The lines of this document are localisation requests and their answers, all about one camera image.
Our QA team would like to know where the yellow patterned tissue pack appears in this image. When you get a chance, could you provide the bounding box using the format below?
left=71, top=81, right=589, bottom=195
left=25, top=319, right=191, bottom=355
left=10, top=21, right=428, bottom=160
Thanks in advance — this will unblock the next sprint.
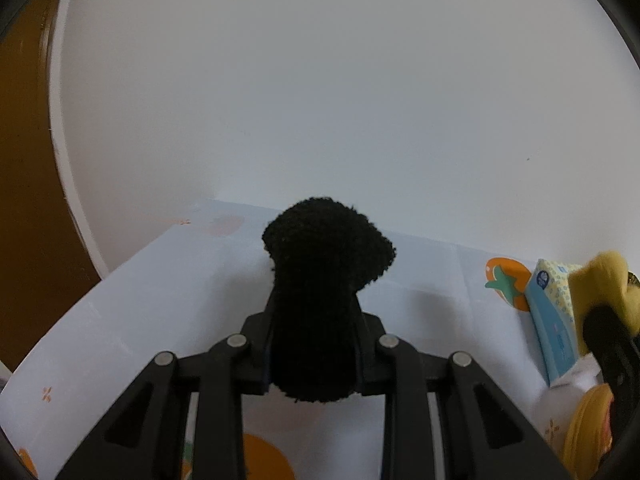
left=525, top=258, right=602, bottom=401

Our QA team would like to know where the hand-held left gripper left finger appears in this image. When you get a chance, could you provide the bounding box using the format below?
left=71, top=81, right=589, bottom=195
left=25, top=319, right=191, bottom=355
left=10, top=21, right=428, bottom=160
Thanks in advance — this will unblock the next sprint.
left=54, top=287, right=275, bottom=480

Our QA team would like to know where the black fuzzy sock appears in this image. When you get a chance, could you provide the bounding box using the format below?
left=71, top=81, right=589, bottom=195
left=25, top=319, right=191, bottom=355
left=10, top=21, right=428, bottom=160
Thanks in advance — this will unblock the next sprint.
left=262, top=195, right=397, bottom=404

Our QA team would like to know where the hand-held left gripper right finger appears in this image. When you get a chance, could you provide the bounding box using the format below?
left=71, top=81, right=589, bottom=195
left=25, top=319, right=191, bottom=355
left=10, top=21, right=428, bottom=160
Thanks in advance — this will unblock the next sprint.
left=354, top=299, right=572, bottom=480

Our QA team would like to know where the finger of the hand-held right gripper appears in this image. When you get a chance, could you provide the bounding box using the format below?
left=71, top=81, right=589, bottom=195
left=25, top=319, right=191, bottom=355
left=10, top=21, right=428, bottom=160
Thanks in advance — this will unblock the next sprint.
left=582, top=304, right=640, bottom=462

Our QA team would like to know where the brown wooden door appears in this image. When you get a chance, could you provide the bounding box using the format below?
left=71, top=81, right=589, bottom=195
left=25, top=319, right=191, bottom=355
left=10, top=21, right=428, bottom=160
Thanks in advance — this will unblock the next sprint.
left=0, top=0, right=101, bottom=376

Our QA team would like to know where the yellow fuzzy sock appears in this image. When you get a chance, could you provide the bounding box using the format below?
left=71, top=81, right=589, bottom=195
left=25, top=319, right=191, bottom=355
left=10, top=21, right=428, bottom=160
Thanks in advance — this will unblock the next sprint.
left=570, top=251, right=640, bottom=356

